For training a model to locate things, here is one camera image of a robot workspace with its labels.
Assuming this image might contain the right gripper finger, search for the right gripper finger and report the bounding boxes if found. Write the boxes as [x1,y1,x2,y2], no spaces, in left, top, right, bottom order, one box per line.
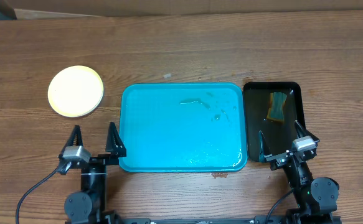
[258,131,272,162]
[294,120,319,143]

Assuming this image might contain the black rectangular water tray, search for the black rectangular water tray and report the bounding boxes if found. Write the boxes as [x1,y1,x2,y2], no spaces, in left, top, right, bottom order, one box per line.
[243,82,306,162]

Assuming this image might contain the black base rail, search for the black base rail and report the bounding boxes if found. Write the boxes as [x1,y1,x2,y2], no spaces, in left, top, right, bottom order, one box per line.
[64,215,342,224]

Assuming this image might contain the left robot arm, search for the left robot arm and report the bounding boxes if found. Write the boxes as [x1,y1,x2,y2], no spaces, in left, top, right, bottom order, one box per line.
[57,122,126,224]

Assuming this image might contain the small tape piece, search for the small tape piece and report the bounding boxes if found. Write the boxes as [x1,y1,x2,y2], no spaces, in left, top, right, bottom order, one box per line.
[163,73,172,78]

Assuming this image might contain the light green plate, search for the light green plate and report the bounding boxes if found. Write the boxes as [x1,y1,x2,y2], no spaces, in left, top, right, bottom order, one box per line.
[47,65,104,118]

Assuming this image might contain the teal plastic tray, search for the teal plastic tray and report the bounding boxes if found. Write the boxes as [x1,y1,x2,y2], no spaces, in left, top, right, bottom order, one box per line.
[120,83,248,172]

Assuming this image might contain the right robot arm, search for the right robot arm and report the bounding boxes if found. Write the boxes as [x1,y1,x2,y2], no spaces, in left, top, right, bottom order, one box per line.
[260,121,341,224]

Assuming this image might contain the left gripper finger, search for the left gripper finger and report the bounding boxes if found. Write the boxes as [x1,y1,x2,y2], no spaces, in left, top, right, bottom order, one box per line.
[65,125,83,147]
[105,122,126,157]

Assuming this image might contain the yellow green scrub sponge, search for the yellow green scrub sponge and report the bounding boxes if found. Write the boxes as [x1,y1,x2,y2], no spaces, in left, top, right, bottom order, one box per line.
[266,92,287,123]

